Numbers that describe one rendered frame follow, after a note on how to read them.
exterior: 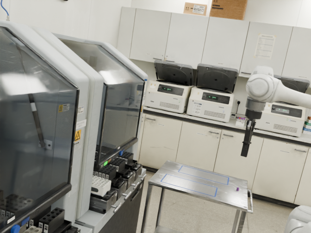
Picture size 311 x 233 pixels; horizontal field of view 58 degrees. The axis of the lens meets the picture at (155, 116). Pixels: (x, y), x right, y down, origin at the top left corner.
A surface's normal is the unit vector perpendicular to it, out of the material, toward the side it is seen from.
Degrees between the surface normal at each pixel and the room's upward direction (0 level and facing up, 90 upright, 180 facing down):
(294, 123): 90
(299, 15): 90
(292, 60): 90
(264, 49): 90
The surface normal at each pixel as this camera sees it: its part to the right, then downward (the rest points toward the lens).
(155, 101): -0.29, 0.15
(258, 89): -0.49, 0.07
